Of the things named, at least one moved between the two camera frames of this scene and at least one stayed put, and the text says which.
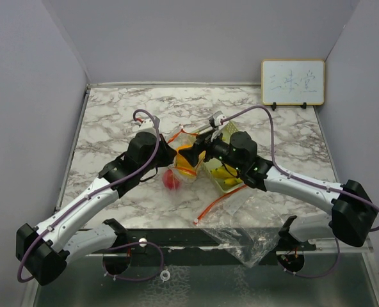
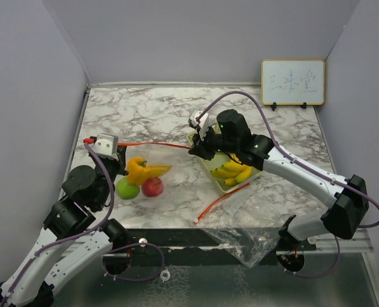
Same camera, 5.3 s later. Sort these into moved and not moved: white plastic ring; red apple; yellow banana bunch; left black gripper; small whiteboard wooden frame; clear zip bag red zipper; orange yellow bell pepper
Moved: clear zip bag red zipper; orange yellow bell pepper; left black gripper; red apple
Not moved: yellow banana bunch; small whiteboard wooden frame; white plastic ring
